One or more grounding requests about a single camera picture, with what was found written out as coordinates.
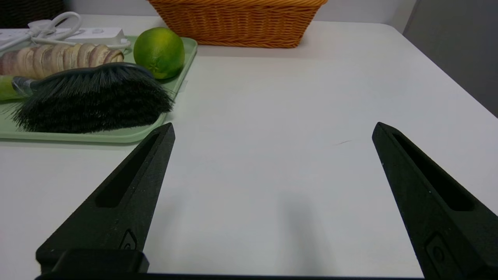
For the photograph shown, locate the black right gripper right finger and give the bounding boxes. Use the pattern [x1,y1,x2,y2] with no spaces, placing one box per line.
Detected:
[372,122,498,280]

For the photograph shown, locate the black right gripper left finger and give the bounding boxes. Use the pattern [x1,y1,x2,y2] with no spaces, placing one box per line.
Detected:
[36,123,175,275]

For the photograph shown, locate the green-handled black bristle brush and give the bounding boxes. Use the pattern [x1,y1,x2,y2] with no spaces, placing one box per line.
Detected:
[0,62,174,134]

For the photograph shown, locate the green round citrus fruit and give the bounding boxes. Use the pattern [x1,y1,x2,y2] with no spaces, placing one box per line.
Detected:
[133,27,185,80]

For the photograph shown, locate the striped brown taro root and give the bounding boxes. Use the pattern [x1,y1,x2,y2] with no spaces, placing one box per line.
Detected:
[0,44,125,79]

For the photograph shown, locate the orange wicker basket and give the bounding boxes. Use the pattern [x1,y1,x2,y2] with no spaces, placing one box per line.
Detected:
[147,0,328,48]

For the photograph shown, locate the light green plastic tray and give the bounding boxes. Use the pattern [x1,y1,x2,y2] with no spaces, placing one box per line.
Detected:
[0,36,198,144]

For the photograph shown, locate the white power strip with cord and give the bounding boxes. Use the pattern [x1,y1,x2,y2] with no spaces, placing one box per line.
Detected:
[0,12,132,53]

